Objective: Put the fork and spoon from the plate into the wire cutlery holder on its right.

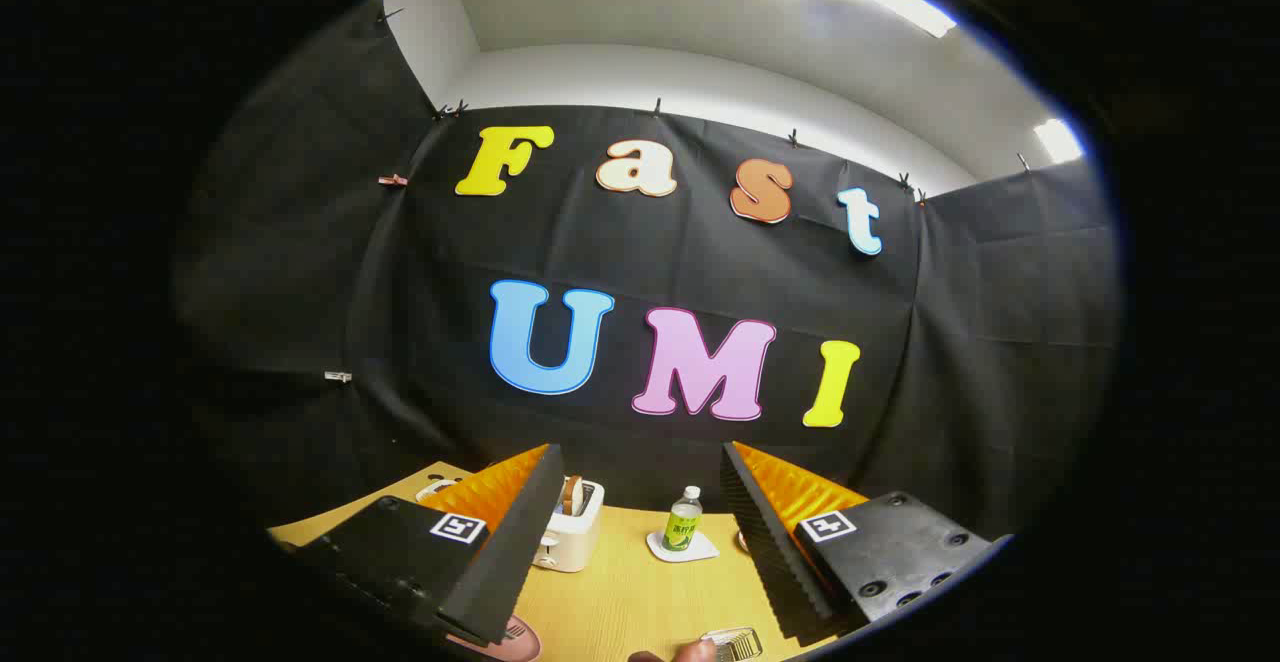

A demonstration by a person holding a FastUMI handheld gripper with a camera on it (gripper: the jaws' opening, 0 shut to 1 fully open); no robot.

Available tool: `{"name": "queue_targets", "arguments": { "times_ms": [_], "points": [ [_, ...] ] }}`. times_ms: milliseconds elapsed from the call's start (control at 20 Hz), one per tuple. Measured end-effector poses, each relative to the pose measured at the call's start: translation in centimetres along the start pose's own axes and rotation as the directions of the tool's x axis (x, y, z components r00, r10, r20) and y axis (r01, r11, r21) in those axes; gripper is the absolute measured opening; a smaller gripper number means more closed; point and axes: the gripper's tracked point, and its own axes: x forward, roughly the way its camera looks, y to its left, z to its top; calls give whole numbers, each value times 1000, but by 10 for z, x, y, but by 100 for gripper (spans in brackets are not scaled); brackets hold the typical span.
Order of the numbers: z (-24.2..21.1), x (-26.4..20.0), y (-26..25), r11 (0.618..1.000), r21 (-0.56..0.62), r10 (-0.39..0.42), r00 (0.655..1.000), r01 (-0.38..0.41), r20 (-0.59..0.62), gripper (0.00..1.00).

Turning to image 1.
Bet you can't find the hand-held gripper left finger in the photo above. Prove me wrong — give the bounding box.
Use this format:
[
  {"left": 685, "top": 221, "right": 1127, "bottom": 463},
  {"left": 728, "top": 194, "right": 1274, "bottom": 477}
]
[{"left": 268, "top": 444, "right": 566, "bottom": 648}]

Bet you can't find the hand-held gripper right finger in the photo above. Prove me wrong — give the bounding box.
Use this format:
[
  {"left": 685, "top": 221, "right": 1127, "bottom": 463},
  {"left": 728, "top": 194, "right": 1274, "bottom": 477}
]
[{"left": 720, "top": 441, "right": 1013, "bottom": 648}]

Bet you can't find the white coaster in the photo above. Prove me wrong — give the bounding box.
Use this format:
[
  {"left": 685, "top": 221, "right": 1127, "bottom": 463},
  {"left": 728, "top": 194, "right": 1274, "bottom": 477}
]
[{"left": 646, "top": 528, "right": 720, "bottom": 563}]

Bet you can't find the white toaster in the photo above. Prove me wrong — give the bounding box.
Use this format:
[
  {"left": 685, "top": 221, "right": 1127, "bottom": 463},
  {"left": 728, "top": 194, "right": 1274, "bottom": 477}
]
[{"left": 533, "top": 477, "right": 606, "bottom": 573}]

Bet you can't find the pink plate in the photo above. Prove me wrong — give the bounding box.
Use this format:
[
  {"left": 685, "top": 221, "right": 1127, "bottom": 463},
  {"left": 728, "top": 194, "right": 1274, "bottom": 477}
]
[{"left": 450, "top": 615, "right": 542, "bottom": 662}]

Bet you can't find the green label drink bottle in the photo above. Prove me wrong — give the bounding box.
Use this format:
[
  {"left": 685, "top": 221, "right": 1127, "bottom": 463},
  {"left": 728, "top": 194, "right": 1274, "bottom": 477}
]
[{"left": 663, "top": 486, "right": 704, "bottom": 553}]

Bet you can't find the black backdrop cloth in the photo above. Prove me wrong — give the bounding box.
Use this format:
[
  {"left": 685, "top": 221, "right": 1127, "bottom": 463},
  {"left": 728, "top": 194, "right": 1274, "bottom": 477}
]
[{"left": 170, "top": 0, "right": 1121, "bottom": 543}]

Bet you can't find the small ceiling light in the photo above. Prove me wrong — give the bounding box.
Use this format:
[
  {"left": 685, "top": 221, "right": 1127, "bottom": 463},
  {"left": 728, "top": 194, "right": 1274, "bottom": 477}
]
[{"left": 1034, "top": 119, "right": 1084, "bottom": 164}]

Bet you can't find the metal wire cutlery basket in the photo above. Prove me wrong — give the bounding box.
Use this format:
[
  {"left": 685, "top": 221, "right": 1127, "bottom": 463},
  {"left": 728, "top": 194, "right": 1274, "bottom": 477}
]
[{"left": 700, "top": 627, "right": 764, "bottom": 662}]

